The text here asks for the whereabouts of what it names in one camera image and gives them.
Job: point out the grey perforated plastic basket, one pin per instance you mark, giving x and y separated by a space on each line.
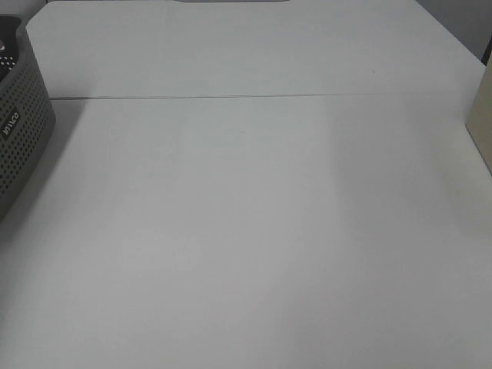
27 115

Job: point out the beige box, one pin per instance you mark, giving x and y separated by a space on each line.
479 120

